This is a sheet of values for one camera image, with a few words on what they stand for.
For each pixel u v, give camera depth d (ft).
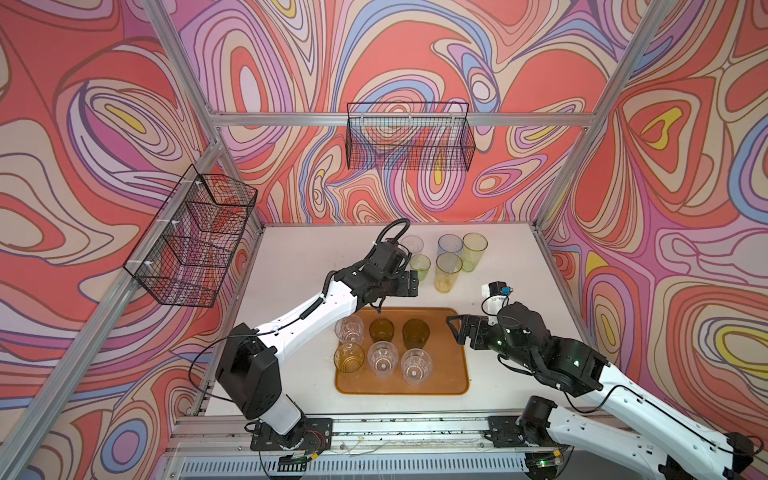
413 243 3.46
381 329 2.84
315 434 2.37
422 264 3.37
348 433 2.46
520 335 1.61
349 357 2.79
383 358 2.76
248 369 1.37
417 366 2.75
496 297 2.01
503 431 2.41
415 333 2.75
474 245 3.19
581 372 1.51
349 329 2.95
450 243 3.20
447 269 2.96
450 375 2.70
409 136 3.17
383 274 1.98
